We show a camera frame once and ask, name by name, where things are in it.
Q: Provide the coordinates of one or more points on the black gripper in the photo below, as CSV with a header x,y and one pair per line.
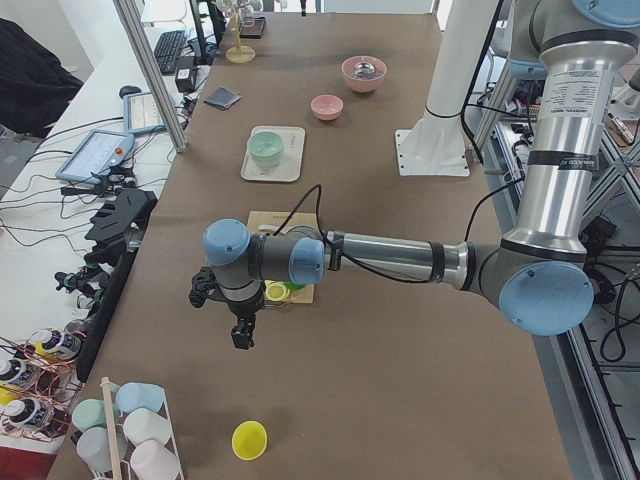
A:
x,y
244,310

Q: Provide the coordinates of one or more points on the small pink bowl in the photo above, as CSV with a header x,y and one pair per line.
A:
x,y
326,107

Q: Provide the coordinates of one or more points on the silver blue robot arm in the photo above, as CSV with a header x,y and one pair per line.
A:
x,y
535,275

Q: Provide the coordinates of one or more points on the green bowl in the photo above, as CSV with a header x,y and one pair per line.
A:
x,y
265,149

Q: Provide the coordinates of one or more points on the large pink bowl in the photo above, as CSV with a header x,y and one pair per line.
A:
x,y
362,86

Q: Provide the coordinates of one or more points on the yellow lemon squeezer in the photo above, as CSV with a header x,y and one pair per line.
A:
x,y
277,291

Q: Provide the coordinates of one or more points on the green toy vegetable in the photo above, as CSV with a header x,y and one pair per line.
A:
x,y
294,286

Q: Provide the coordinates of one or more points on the yellow plastic cup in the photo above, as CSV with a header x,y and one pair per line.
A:
x,y
249,440

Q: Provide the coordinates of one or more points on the blue plastic cup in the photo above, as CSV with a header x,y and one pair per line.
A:
x,y
135,395

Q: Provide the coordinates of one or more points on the white plastic cup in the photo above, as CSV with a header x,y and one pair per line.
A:
x,y
142,425

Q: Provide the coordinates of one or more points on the pink plastic cup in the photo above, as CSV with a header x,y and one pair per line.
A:
x,y
151,460

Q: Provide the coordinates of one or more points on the cream serving tray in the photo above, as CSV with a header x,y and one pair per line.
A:
x,y
289,168

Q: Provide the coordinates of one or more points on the mint green plastic cup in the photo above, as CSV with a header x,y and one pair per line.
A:
x,y
89,413

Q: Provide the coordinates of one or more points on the grey plastic cup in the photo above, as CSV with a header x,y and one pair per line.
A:
x,y
93,449

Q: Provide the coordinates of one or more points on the paint bottle dark label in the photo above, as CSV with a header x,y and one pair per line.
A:
x,y
18,375

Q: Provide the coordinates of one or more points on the paint bottle lower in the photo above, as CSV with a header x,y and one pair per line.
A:
x,y
29,414

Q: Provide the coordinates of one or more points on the blue teach pendant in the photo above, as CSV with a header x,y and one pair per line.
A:
x,y
141,115
97,154

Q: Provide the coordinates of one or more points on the grey folded cloth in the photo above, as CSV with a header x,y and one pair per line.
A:
x,y
222,98

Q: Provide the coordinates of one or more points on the black power adapter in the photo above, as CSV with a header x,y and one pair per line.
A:
x,y
186,74

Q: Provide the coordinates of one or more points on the black computer mouse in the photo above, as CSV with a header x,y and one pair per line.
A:
x,y
128,90

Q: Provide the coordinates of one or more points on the wooden mug tree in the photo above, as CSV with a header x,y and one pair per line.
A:
x,y
238,13

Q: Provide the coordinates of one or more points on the metal scoop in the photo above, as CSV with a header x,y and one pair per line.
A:
x,y
363,70

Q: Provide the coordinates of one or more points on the black keyboard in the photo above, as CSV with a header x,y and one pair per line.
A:
x,y
168,49

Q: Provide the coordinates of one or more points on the dark wooden tray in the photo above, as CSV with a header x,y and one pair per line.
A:
x,y
253,29

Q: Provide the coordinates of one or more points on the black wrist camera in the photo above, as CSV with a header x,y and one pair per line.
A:
x,y
204,286

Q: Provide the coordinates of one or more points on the white wire cup rack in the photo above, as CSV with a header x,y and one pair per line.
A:
x,y
120,447

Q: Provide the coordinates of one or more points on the copper wire bottle rack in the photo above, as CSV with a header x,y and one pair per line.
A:
x,y
57,385

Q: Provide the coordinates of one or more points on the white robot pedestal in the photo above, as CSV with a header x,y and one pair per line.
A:
x,y
435,145

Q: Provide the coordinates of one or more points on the aluminium frame post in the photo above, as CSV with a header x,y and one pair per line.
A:
x,y
129,19

